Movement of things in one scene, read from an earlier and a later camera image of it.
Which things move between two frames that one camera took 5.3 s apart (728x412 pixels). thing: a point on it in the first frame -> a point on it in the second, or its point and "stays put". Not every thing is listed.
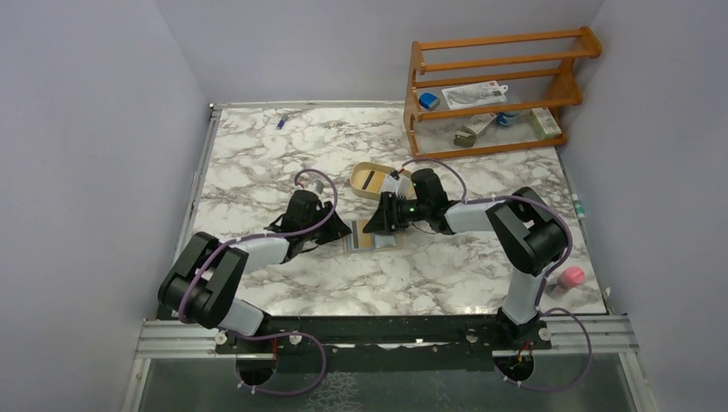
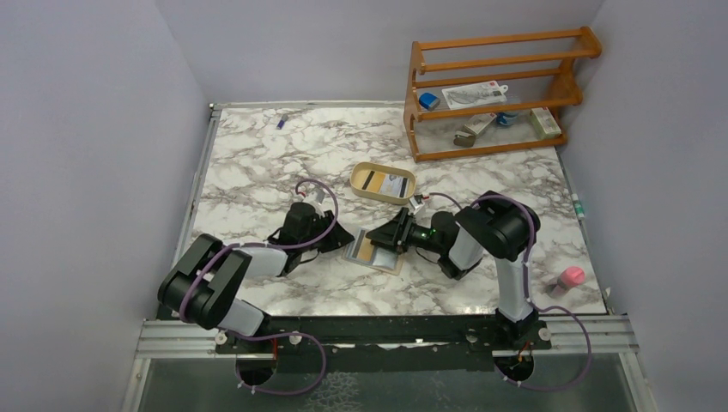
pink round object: x=571 y=277 stays put
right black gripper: x=388 y=212 -> x=399 y=232
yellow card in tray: x=374 y=181 stays put
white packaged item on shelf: x=475 y=93 stays put
